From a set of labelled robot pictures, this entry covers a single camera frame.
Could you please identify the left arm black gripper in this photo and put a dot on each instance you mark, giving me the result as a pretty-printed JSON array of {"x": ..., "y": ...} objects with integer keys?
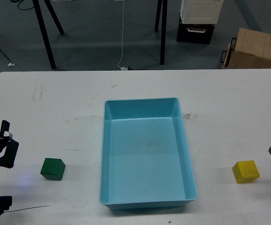
[{"x": 8, "y": 144}]

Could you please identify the yellow wooden block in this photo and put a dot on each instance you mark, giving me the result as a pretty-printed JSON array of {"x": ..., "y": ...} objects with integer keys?
[{"x": 245, "y": 171}]

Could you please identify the green wooden block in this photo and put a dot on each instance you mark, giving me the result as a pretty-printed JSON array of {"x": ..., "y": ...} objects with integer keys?
[{"x": 53, "y": 169}]

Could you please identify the light wooden box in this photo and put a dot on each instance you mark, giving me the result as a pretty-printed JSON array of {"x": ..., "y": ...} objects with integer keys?
[{"x": 249, "y": 50}]

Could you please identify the dark brown drawer box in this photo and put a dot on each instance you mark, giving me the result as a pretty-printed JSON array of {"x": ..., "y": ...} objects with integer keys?
[{"x": 195, "y": 33}]

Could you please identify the light blue plastic bin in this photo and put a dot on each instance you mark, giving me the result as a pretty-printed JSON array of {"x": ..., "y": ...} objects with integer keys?
[{"x": 145, "y": 157}]

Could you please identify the white plastic container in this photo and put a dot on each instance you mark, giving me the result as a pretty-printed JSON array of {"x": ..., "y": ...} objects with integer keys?
[{"x": 200, "y": 11}]

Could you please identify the black table leg far left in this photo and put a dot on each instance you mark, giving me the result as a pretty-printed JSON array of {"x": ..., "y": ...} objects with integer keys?
[{"x": 44, "y": 33}]

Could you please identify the black table leg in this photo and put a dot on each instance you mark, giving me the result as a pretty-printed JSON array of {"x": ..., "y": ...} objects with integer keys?
[
  {"x": 44, "y": 33},
  {"x": 163, "y": 18}
]

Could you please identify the black table leg angled left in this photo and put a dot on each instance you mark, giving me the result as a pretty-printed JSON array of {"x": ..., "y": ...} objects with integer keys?
[{"x": 54, "y": 16}]

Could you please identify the black table leg angled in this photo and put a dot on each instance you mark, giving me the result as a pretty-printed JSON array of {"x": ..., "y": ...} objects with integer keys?
[
  {"x": 158, "y": 13},
  {"x": 54, "y": 16}
]

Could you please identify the black table leg right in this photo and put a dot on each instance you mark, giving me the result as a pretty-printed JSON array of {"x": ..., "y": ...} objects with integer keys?
[{"x": 163, "y": 18}]

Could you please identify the black table leg angled right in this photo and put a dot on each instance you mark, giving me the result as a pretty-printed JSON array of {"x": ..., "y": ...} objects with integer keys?
[{"x": 158, "y": 13}]

